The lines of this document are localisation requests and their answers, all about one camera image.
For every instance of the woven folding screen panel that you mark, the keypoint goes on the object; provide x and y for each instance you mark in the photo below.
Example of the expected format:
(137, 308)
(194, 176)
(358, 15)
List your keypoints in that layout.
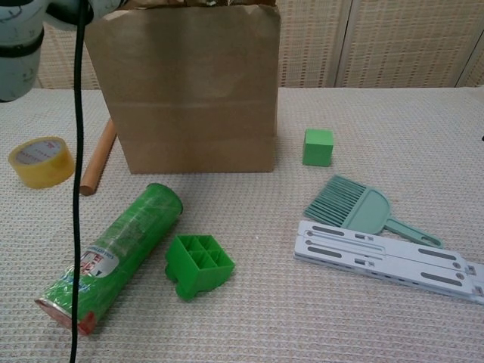
(408, 45)
(310, 45)
(60, 60)
(476, 72)

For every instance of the green plastic compartment block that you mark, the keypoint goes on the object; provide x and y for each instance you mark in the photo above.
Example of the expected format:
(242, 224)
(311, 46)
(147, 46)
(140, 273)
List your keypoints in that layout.
(204, 276)

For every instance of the brown paper bag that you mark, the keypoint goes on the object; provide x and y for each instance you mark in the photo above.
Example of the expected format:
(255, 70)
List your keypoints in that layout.
(189, 94)

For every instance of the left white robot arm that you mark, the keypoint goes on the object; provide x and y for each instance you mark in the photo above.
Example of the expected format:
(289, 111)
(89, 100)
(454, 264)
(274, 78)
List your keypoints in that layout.
(19, 49)

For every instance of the yellow packing tape roll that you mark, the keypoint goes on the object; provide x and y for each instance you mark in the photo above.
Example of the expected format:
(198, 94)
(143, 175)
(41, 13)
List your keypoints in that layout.
(49, 170)

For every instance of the green cube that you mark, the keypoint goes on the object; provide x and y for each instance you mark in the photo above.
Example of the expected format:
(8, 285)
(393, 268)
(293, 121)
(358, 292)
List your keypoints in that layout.
(317, 151)

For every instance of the white folding laptop stand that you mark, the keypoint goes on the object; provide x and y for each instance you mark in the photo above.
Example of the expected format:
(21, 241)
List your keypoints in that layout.
(378, 257)

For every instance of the teal mini dustpan brush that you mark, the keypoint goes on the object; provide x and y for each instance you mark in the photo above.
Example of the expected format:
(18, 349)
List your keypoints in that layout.
(363, 208)

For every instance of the wooden dowel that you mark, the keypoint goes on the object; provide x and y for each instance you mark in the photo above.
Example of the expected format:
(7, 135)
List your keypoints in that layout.
(99, 155)

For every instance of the beige woven tablecloth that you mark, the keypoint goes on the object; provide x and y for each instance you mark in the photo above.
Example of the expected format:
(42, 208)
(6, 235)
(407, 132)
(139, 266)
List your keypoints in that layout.
(340, 321)

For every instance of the green chip can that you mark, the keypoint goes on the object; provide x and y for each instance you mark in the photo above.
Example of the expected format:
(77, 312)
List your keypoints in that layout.
(125, 242)

